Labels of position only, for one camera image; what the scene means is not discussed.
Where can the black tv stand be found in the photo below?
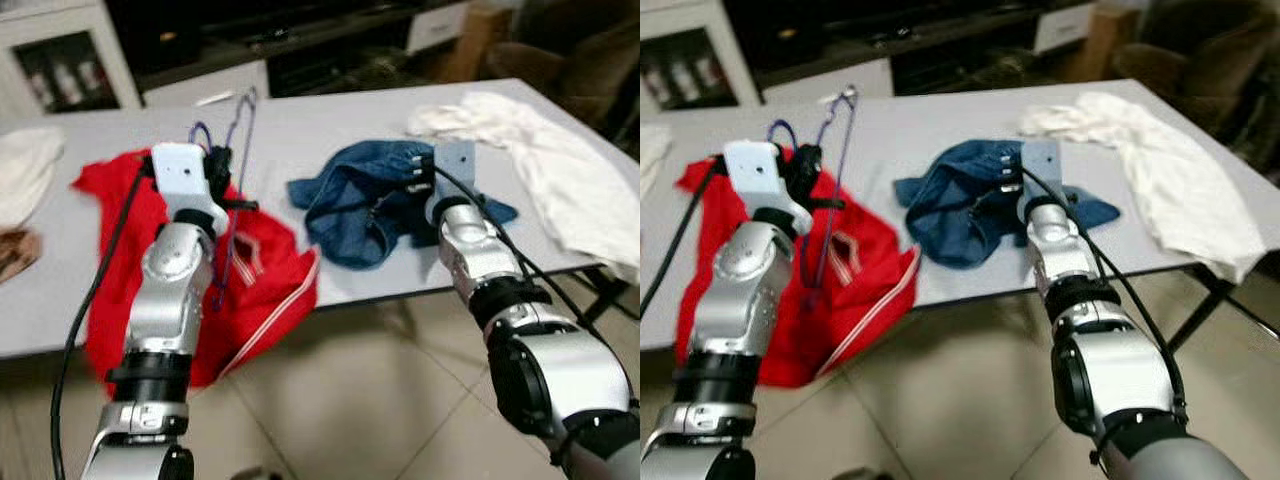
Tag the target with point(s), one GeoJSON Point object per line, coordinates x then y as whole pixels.
{"type": "Point", "coordinates": [950, 40]}
{"type": "Point", "coordinates": [300, 40]}

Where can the white drawer unit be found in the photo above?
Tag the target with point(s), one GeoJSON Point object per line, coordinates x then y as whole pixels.
{"type": "Point", "coordinates": [830, 82]}
{"type": "Point", "coordinates": [200, 85]}

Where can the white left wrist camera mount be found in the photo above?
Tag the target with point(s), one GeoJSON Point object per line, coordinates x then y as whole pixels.
{"type": "Point", "coordinates": [182, 178]}
{"type": "Point", "coordinates": [755, 175]}

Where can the black table leg frame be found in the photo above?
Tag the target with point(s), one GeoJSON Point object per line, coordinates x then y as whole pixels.
{"type": "Point", "coordinates": [1205, 315]}
{"type": "Point", "coordinates": [605, 290]}

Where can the white crumpled garment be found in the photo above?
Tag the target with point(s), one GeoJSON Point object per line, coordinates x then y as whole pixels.
{"type": "Point", "coordinates": [1170, 170]}
{"type": "Point", "coordinates": [25, 170]}
{"type": "Point", "coordinates": [560, 170]}
{"type": "Point", "coordinates": [650, 150]}

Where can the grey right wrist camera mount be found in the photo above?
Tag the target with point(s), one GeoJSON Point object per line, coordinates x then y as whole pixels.
{"type": "Point", "coordinates": [1040, 165]}
{"type": "Point", "coordinates": [455, 165]}

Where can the white glass door cabinet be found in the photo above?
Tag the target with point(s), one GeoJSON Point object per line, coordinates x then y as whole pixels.
{"type": "Point", "coordinates": [120, 70]}
{"type": "Point", "coordinates": [745, 60]}

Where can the blue denim shorts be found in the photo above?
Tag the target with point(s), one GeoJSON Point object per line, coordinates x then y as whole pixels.
{"type": "Point", "coordinates": [960, 210]}
{"type": "Point", "coordinates": [350, 210]}

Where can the brown wooden board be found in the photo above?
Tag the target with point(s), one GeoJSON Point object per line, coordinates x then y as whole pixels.
{"type": "Point", "coordinates": [1112, 40]}
{"type": "Point", "coordinates": [475, 40]}

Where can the brown patterned cloth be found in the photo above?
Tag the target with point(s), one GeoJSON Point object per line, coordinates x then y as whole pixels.
{"type": "Point", "coordinates": [15, 255]}

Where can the red shirt white stripes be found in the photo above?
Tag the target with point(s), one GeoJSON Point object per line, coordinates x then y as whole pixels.
{"type": "Point", "coordinates": [870, 300]}
{"type": "Point", "coordinates": [270, 290]}

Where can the brown armchair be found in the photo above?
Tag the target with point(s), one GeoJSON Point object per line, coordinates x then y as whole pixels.
{"type": "Point", "coordinates": [1220, 60]}
{"type": "Point", "coordinates": [590, 60]}

